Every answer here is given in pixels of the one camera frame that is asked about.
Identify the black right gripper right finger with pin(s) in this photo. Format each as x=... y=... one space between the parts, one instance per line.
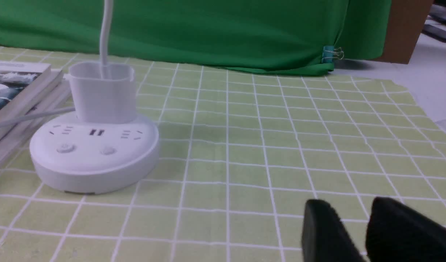
x=398 y=233

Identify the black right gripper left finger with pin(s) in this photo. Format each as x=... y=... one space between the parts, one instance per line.
x=324 y=237

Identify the white desk lamp base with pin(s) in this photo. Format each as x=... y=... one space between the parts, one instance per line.
x=105 y=144

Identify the green checked tablecloth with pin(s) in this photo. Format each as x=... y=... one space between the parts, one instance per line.
x=240 y=155

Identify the teal binder clip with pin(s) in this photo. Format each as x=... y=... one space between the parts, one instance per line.
x=330 y=53

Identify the green backdrop cloth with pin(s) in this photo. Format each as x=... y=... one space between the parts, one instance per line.
x=274 y=37

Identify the dark device in background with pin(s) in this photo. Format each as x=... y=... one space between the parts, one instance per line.
x=436 y=25

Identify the brown cardboard box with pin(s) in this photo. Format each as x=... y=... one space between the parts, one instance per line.
x=405 y=24

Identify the bottom white book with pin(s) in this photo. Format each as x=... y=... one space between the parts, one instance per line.
x=28 y=124

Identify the top book with photo cover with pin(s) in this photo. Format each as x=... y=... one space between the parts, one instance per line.
x=23 y=85

